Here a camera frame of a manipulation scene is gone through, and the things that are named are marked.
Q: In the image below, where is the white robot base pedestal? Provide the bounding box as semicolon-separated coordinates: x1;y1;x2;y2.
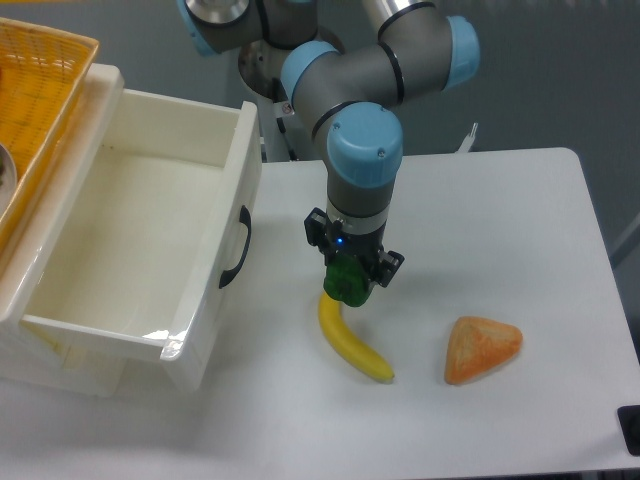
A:
237;39;301;164

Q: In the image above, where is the open white upper drawer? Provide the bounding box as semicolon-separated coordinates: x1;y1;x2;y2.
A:
28;90;262;391

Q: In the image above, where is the black drawer handle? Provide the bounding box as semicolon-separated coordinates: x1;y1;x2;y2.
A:
218;204;252;290

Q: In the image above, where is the black corner table clamp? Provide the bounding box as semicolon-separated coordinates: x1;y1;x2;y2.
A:
617;405;640;457

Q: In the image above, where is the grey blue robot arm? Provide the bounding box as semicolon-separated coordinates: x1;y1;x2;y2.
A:
178;1;481;303

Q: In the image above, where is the white metal bracket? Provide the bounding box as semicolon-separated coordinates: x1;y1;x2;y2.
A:
455;122;479;154

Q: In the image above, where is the yellow woven basket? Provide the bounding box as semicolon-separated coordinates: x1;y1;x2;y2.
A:
1;18;99;251

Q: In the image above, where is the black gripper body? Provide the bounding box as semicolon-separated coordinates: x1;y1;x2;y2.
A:
319;219;386;274

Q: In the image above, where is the orange triangular bread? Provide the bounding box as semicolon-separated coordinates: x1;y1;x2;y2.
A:
444;316;523;385

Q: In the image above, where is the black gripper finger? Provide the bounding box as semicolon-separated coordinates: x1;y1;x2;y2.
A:
304;207;331;265
369;250;404;288

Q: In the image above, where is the green bell pepper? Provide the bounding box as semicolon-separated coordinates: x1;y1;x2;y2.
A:
323;253;372;308

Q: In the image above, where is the plate with food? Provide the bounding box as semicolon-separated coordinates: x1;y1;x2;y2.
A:
0;144;17;214

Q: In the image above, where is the white drawer cabinet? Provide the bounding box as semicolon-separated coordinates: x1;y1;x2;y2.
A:
1;64;125;397

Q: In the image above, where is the yellow banana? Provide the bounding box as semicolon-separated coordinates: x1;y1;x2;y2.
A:
317;293;395;384

